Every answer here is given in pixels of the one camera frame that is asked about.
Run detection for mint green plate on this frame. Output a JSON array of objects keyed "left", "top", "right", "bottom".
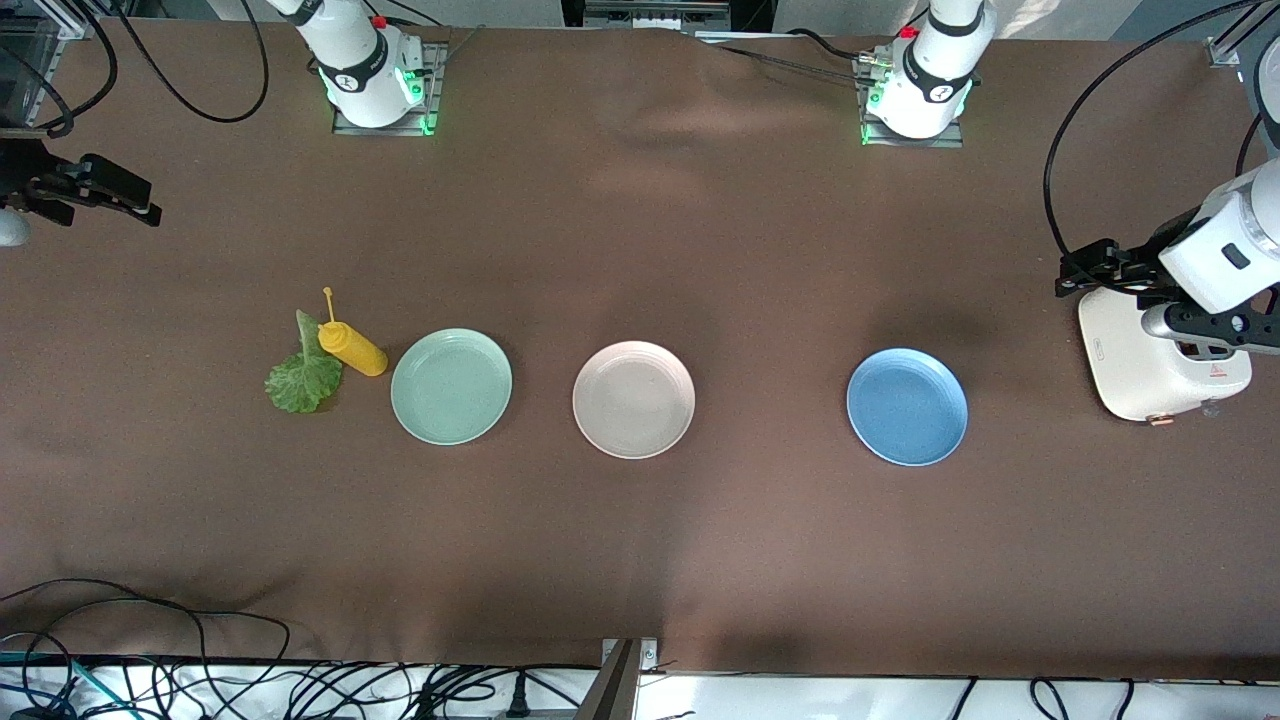
[{"left": 390, "top": 328, "right": 514, "bottom": 447}]

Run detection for aluminium frame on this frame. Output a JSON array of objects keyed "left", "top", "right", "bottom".
[{"left": 0, "top": 0, "right": 101, "bottom": 131}]

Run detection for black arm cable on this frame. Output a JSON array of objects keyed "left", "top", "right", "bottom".
[
  {"left": 0, "top": 0, "right": 271, "bottom": 141},
  {"left": 1043, "top": 0, "right": 1266, "bottom": 251}
]

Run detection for gray power strip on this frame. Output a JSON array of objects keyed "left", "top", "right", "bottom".
[{"left": 583, "top": 0, "right": 733, "bottom": 33}]

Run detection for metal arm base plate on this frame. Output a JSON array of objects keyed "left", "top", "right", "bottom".
[
  {"left": 855, "top": 55, "right": 966, "bottom": 149},
  {"left": 331, "top": 42, "right": 448, "bottom": 137}
]

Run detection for yellow squeeze bottle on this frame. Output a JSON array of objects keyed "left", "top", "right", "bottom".
[{"left": 317, "top": 287, "right": 390, "bottom": 379}]

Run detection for long black looped cable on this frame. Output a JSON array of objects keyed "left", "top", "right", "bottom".
[{"left": 0, "top": 578, "right": 293, "bottom": 701}]

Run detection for blue plate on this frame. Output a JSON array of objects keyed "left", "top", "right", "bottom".
[{"left": 846, "top": 347, "right": 970, "bottom": 468}]

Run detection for black device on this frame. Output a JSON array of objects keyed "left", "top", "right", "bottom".
[{"left": 560, "top": 0, "right": 776, "bottom": 31}]

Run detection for teal cable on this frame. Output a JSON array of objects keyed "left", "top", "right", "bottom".
[{"left": 0, "top": 652, "right": 136, "bottom": 719}]

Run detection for gray metal bracket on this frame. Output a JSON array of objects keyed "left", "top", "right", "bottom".
[{"left": 588, "top": 636, "right": 659, "bottom": 720}]

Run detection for beige plate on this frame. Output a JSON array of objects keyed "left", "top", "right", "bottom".
[{"left": 572, "top": 341, "right": 697, "bottom": 460}]

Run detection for tangled black cables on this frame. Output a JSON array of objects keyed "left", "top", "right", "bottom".
[{"left": 130, "top": 655, "right": 601, "bottom": 720}]

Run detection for white toaster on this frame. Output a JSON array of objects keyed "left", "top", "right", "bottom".
[{"left": 1077, "top": 285, "right": 1254, "bottom": 428}]

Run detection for brown table cloth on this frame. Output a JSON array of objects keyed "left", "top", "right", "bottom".
[{"left": 0, "top": 18, "right": 1280, "bottom": 681}]

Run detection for green lettuce leaf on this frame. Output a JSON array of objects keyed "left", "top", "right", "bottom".
[{"left": 264, "top": 309, "right": 346, "bottom": 415}]

